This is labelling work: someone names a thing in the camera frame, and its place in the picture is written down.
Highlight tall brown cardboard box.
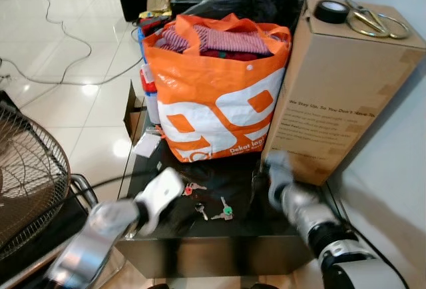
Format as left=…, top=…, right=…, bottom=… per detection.
left=262, top=0, right=426, bottom=186

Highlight gold scissors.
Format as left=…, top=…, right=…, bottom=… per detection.
left=341, top=0, right=411, bottom=40

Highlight black tape roll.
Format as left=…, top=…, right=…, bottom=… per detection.
left=314, top=0, right=350, bottom=25

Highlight dark red cloth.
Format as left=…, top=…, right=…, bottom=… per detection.
left=198, top=49, right=262, bottom=62

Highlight black glass low table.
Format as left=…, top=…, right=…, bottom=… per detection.
left=114, top=79, right=357, bottom=280

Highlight pink striped cloth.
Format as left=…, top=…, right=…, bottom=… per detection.
left=156, top=24, right=274, bottom=56

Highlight key with green cap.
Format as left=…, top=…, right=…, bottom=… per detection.
left=210, top=196, right=235, bottom=222

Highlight orange white shopping bag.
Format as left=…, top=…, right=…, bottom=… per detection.
left=142, top=13, right=292, bottom=164

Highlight small plain silver key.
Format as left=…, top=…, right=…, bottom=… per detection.
left=194, top=202, right=209, bottom=221

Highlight key with red cap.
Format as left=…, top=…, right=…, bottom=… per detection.
left=181, top=182, right=208, bottom=197

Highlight white bottle with red label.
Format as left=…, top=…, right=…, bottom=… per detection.
left=138, top=25, right=162, bottom=125

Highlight white paper tag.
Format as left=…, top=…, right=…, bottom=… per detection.
left=132, top=133, right=163, bottom=159

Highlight small open cardboard box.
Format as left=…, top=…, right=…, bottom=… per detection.
left=124, top=81, right=148, bottom=145

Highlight metal grille floor fan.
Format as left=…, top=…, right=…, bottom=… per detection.
left=0, top=101, right=71, bottom=260

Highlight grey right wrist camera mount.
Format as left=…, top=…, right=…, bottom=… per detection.
left=265, top=151, right=295, bottom=204

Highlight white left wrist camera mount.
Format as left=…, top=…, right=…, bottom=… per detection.
left=136, top=167, right=184, bottom=236

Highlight thin black cable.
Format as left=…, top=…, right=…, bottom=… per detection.
left=65, top=171, right=164, bottom=200

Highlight chrome tube frame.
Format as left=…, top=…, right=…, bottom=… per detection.
left=69, top=174, right=99, bottom=208

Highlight grey cable on floor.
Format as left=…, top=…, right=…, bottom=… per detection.
left=0, top=0, right=144, bottom=87

